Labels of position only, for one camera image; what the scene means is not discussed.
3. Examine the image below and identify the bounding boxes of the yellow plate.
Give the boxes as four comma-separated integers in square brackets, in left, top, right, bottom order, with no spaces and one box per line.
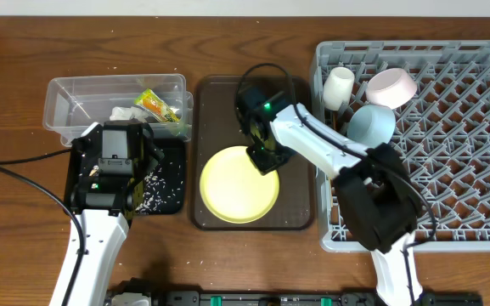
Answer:
[199,146,280,224]

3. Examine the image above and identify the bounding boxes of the white tissue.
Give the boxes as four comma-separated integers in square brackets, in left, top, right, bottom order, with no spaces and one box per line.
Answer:
[110,106,150,122]

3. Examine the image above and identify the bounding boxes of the rice grains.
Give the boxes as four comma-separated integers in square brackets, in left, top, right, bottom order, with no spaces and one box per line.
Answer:
[135,173,184,215]

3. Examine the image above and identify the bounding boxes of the green orange snack wrapper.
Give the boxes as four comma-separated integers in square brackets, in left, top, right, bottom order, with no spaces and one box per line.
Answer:
[134,89,180,122]

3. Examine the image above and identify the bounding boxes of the wooden chopstick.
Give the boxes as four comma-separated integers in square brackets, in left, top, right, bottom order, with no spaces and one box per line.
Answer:
[332,111,338,131]

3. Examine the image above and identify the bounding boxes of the white cup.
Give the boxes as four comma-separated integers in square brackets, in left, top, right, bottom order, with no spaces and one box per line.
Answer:
[323,66,355,111]

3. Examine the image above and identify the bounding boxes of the light blue bowl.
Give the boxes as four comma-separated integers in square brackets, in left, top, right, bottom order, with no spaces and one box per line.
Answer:
[346,105,396,148]

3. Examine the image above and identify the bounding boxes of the white bowl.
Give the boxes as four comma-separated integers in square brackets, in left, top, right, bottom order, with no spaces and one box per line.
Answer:
[365,68,418,109]

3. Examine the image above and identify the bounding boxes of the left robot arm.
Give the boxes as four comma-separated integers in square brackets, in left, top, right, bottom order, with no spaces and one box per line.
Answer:
[50,119,164,305]

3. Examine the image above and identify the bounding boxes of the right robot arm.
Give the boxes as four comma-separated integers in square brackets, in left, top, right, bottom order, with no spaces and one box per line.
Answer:
[234,85,423,305]

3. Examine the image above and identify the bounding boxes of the grey dishwasher rack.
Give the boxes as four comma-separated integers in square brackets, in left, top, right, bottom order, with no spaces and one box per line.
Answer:
[310,40,490,252]

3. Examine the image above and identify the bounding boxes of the dark brown serving tray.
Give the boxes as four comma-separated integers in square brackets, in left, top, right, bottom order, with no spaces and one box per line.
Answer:
[189,76,314,231]

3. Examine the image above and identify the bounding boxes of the black rectangular tray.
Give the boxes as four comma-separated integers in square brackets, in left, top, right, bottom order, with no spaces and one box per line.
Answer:
[64,139,186,216]

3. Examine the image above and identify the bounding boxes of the clear plastic bin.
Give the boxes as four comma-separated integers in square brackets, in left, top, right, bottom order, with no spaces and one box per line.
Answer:
[43,74,194,147]

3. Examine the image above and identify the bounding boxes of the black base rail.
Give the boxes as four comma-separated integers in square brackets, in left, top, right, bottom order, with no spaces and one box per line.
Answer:
[104,278,483,306]

